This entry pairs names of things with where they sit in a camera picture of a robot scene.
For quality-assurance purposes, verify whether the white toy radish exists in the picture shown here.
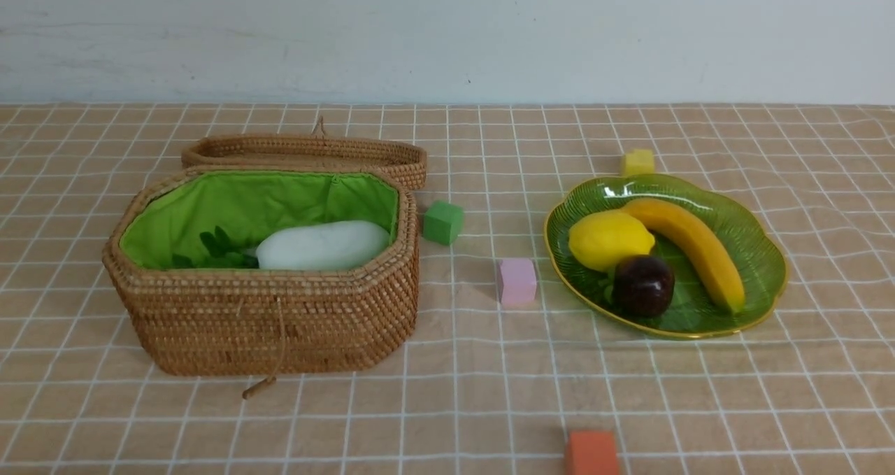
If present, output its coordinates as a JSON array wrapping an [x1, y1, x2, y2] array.
[[199, 220, 391, 271]]

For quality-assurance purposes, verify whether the yellow toy lemon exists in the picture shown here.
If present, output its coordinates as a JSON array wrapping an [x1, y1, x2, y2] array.
[[568, 210, 656, 272]]

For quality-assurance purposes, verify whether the dark purple toy mangosteen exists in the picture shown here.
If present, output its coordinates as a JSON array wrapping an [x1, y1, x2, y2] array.
[[610, 255, 675, 318]]

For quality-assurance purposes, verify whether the yellow toy banana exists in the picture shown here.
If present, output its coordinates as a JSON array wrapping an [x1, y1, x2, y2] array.
[[621, 197, 747, 315]]

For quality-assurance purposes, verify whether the green foam cube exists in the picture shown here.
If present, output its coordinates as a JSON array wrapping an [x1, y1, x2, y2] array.
[[422, 200, 466, 246]]

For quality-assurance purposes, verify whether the pink foam cube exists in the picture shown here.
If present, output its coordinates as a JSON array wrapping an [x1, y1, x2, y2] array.
[[496, 257, 538, 306]]

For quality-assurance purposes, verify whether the woven wicker basket lid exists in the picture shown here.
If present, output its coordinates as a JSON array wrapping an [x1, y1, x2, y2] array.
[[181, 117, 428, 190]]

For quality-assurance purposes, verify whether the checkered beige tablecloth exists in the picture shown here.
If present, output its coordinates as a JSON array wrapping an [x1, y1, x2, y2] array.
[[1, 104, 894, 474]]

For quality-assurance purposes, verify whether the yellow foam cube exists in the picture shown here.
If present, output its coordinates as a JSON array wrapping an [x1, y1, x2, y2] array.
[[621, 149, 656, 176]]

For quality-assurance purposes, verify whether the woven wicker basket green lining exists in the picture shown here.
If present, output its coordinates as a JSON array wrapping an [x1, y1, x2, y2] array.
[[102, 166, 420, 376]]

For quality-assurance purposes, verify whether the green glass leaf plate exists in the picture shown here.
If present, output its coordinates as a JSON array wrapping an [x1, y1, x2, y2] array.
[[543, 174, 787, 340]]

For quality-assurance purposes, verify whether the orange foam cube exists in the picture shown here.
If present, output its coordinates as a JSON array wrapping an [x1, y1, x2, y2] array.
[[564, 430, 620, 475]]

